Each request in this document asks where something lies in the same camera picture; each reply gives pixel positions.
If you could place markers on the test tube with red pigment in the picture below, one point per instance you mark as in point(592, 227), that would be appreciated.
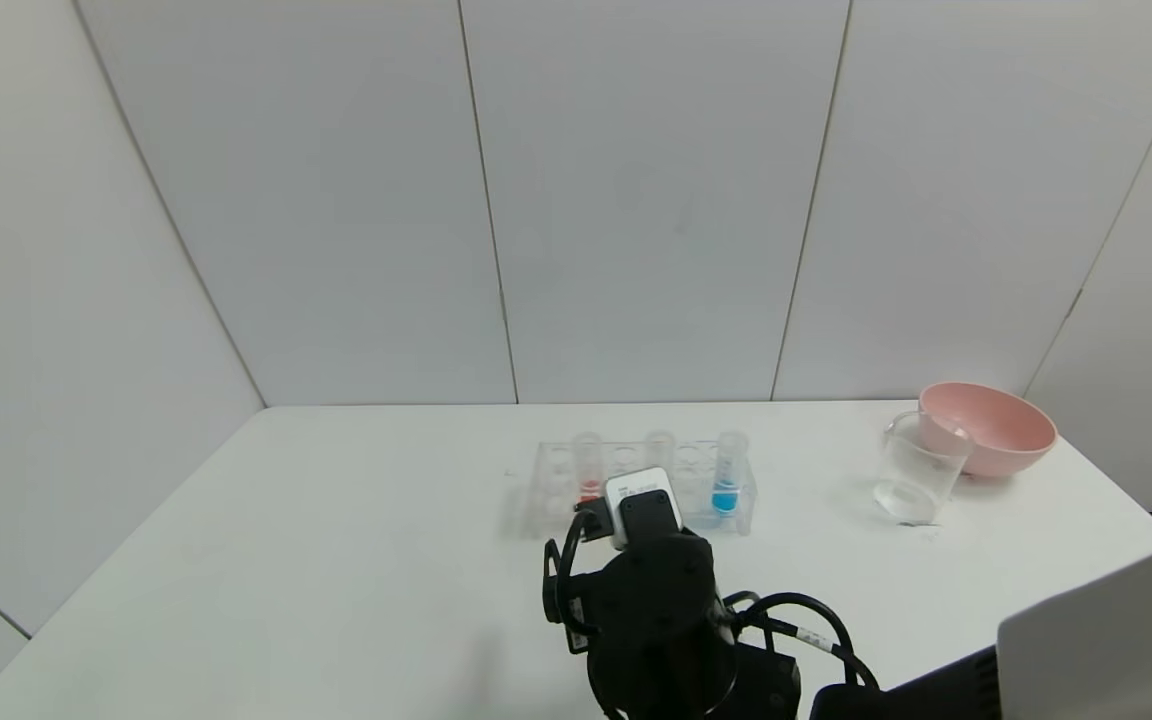
point(589, 470)

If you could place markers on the clear glass beaker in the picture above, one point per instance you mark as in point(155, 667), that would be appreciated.
point(921, 480)

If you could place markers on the pink bowl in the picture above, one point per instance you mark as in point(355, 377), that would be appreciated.
point(1001, 430)

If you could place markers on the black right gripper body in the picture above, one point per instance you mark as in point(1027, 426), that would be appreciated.
point(596, 522)

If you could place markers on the test tube with blue pigment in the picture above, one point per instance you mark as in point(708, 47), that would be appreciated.
point(725, 497)

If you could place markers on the clear acrylic test tube rack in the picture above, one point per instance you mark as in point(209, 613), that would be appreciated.
point(551, 500)

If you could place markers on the test tube with yellow pigment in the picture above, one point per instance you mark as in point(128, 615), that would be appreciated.
point(659, 450)

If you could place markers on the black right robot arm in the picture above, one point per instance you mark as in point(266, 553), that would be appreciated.
point(651, 620)

